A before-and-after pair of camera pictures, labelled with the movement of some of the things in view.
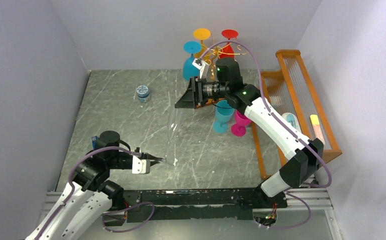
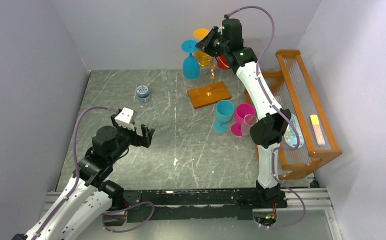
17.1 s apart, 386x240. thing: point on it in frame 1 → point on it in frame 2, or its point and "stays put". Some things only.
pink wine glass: (239, 129) stays put
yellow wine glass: (202, 34) stays put
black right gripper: (197, 93) → (213, 42)
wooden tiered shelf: (291, 90) stays put
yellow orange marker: (317, 128) stays put
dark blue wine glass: (189, 70) stays put
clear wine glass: (174, 118) → (240, 142)
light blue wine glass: (224, 113) stays put
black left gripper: (151, 157) → (144, 141)
